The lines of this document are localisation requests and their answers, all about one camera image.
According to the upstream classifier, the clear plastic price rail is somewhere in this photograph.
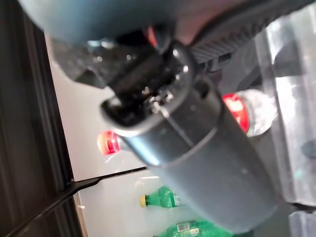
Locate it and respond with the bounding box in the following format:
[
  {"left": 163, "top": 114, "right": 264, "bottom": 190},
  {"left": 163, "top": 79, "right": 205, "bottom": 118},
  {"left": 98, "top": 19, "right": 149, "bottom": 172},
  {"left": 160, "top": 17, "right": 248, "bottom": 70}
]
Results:
[
  {"left": 254, "top": 4, "right": 316, "bottom": 210},
  {"left": 287, "top": 211, "right": 316, "bottom": 237}
]

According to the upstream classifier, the green Sprite bottle yellow cap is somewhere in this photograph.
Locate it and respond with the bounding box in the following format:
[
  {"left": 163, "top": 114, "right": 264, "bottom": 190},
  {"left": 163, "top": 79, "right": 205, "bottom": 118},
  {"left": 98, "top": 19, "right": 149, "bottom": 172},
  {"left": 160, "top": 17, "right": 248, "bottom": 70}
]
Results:
[
  {"left": 152, "top": 219, "right": 224, "bottom": 237},
  {"left": 139, "top": 185, "right": 190, "bottom": 210}
]

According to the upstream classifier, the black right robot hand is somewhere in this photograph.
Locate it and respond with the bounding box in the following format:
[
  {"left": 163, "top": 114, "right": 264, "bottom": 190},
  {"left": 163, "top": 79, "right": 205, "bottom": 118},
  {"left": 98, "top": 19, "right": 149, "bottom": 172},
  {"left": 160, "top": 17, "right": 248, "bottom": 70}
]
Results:
[{"left": 17, "top": 0, "right": 316, "bottom": 234}]

